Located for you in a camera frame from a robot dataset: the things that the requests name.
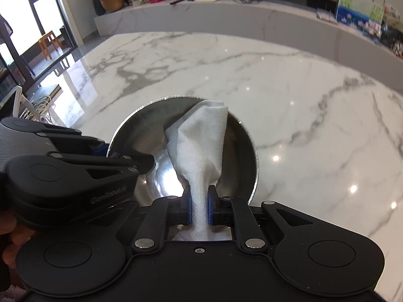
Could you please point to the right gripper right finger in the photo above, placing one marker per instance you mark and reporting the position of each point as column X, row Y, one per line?
column 235, row 213

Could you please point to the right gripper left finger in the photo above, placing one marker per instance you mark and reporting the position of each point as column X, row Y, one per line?
column 160, row 217

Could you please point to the white paper towel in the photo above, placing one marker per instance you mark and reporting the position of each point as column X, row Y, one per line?
column 195, row 148

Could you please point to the blue stainless steel bowl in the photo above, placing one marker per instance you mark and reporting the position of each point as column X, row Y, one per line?
column 142, row 136

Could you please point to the left hand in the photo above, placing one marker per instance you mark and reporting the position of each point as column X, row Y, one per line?
column 13, row 237

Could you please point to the orange stool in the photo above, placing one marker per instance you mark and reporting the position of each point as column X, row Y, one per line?
column 48, row 39

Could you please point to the white marble tv bench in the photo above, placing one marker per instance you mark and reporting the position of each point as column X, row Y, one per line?
column 269, row 22

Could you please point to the flower painting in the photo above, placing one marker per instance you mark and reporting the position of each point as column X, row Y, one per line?
column 363, row 15

